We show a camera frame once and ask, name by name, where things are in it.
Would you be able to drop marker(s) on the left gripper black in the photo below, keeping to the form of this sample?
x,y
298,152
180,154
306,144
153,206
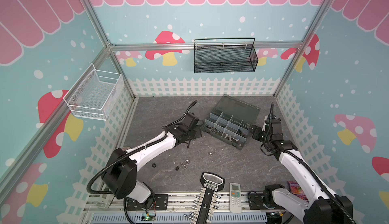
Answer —
x,y
198,132

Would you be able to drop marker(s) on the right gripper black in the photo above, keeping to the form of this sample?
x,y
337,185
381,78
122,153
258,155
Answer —
x,y
259,133

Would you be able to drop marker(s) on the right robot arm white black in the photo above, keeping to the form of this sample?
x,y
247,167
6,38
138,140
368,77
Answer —
x,y
323,205

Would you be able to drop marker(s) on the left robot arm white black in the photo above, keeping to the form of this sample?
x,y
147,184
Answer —
x,y
119,176

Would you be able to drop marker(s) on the grey compartment organizer box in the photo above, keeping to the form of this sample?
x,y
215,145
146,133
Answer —
x,y
230,121

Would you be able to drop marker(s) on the purple Fox's candy bag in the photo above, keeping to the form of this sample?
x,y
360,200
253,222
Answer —
x,y
296,189

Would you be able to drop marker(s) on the black tool with sockets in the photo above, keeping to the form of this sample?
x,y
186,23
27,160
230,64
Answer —
x,y
207,201

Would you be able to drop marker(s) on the white remote control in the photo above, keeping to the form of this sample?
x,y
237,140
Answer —
x,y
235,198

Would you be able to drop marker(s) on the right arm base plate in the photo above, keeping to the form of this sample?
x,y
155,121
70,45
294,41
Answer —
x,y
256,201

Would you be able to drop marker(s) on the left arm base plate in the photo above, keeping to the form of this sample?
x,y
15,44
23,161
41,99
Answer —
x,y
159,202

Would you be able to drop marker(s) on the black mesh wall basket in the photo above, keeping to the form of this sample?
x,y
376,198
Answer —
x,y
224,55

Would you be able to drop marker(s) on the white wire wall basket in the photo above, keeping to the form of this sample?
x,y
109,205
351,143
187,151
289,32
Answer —
x,y
94,95

